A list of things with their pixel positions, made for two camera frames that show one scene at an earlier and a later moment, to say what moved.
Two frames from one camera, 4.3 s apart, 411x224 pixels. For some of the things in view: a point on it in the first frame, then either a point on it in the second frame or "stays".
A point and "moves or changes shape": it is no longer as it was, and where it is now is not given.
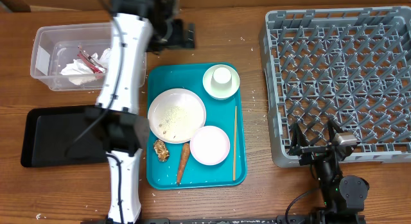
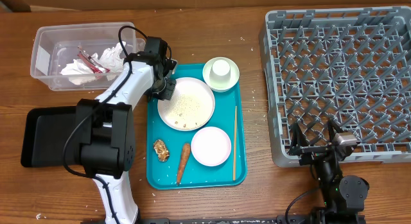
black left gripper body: (168, 35) → (163, 90)
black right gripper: (298, 146) stays
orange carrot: (183, 160) stays
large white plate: (174, 115) moves or changes shape
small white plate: (210, 145) stays
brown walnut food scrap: (161, 150) stays
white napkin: (78, 73) stays
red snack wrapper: (94, 65) stays
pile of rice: (173, 119) → (184, 112)
